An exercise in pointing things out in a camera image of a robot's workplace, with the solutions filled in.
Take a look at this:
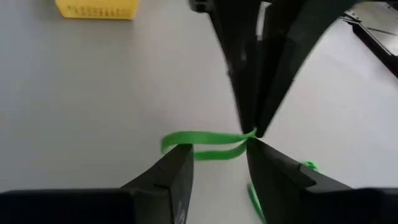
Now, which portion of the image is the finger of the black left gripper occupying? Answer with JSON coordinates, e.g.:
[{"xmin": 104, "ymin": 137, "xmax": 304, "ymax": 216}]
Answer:
[
  {"xmin": 210, "ymin": 0, "xmax": 259, "ymax": 134},
  {"xmin": 256, "ymin": 0, "xmax": 358, "ymax": 138}
]

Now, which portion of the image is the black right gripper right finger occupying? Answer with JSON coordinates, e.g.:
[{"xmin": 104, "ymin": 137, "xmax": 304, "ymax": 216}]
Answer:
[{"xmin": 246, "ymin": 137, "xmax": 398, "ymax": 224}]

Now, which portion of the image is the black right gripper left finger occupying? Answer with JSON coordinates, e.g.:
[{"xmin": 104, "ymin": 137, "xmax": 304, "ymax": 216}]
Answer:
[{"xmin": 0, "ymin": 143, "xmax": 195, "ymax": 224}]

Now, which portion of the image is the green rubber band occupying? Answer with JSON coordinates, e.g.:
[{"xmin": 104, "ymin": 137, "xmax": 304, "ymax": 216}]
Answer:
[
  {"xmin": 247, "ymin": 160, "xmax": 318, "ymax": 224},
  {"xmin": 160, "ymin": 127, "xmax": 258, "ymax": 161}
]

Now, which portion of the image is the yellow plastic basket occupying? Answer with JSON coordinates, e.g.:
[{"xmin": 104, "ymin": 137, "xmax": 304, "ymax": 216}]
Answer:
[{"xmin": 55, "ymin": 0, "xmax": 140, "ymax": 21}]

